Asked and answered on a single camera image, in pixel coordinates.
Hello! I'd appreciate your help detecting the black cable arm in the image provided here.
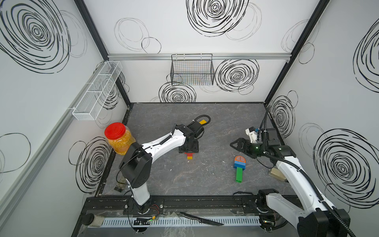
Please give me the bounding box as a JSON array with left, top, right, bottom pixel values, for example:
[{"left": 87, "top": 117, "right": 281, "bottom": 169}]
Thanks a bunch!
[
  {"left": 193, "top": 115, "right": 212, "bottom": 126},
  {"left": 259, "top": 105, "right": 357, "bottom": 237}
]

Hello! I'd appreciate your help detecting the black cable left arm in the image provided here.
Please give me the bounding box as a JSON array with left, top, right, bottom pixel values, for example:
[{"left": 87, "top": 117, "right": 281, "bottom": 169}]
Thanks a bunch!
[{"left": 193, "top": 115, "right": 212, "bottom": 126}]

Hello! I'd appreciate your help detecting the small glass jar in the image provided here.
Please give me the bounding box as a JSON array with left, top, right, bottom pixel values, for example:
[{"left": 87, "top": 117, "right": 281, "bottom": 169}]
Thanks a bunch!
[{"left": 268, "top": 167, "right": 287, "bottom": 182}]

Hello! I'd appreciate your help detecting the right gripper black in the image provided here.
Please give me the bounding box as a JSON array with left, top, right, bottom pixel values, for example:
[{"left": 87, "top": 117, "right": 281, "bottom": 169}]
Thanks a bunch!
[{"left": 229, "top": 138, "right": 266, "bottom": 157}]

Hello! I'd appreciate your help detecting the white wire shelf basket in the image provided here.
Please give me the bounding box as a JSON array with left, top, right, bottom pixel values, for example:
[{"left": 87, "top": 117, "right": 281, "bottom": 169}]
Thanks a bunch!
[{"left": 72, "top": 61, "right": 122, "bottom": 121}]

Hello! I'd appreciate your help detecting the plastic jar red lid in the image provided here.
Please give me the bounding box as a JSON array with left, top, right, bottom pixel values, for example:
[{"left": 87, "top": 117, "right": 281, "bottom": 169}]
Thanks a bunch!
[{"left": 104, "top": 122, "right": 136, "bottom": 156}]

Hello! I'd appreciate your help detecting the orange round lego piece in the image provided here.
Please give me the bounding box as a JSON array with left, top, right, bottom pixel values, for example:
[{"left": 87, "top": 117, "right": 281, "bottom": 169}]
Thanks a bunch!
[{"left": 235, "top": 156, "right": 246, "bottom": 163}]

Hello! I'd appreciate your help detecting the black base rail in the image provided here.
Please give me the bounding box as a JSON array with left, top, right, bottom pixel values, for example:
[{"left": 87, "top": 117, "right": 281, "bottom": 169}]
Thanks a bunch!
[{"left": 83, "top": 194, "right": 272, "bottom": 214}]

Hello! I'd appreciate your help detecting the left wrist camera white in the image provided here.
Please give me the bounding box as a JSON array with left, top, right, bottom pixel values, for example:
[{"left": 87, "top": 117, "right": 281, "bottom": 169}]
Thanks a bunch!
[{"left": 188, "top": 120, "right": 204, "bottom": 139}]

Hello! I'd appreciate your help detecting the green tall lego brick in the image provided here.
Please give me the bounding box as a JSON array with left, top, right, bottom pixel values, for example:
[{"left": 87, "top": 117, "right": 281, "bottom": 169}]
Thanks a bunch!
[{"left": 235, "top": 167, "right": 243, "bottom": 183}]

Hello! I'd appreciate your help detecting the small spice jar left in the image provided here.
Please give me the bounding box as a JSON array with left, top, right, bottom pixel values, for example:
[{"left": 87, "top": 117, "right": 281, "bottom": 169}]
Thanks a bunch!
[{"left": 114, "top": 183, "right": 126, "bottom": 193}]

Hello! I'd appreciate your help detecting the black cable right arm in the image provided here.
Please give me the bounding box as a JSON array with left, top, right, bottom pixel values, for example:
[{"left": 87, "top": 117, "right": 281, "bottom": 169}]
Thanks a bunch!
[{"left": 259, "top": 105, "right": 357, "bottom": 237}]

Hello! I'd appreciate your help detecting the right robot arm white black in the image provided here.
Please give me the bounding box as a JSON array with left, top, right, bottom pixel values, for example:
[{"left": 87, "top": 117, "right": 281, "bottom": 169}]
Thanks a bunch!
[{"left": 230, "top": 138, "right": 355, "bottom": 237}]

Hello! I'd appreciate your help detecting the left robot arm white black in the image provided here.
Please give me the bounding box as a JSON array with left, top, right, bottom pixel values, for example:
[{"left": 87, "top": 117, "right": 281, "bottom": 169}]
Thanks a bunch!
[{"left": 119, "top": 124, "right": 204, "bottom": 214}]

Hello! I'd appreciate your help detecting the black wire basket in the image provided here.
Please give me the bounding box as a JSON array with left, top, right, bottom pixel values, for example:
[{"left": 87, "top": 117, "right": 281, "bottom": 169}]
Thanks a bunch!
[{"left": 170, "top": 53, "right": 215, "bottom": 86}]

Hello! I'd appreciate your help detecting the light blue lego brick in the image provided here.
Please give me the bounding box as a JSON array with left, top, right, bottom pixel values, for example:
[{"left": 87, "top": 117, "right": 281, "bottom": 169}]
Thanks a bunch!
[{"left": 234, "top": 161, "right": 246, "bottom": 170}]

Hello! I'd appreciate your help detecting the white slotted cable duct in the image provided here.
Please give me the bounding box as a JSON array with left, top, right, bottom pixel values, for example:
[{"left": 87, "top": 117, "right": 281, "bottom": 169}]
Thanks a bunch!
[{"left": 100, "top": 216, "right": 261, "bottom": 228}]

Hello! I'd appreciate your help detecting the yellow curved lego brick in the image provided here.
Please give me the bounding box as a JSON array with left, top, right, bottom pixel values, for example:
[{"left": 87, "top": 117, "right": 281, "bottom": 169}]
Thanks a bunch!
[{"left": 199, "top": 119, "right": 207, "bottom": 125}]

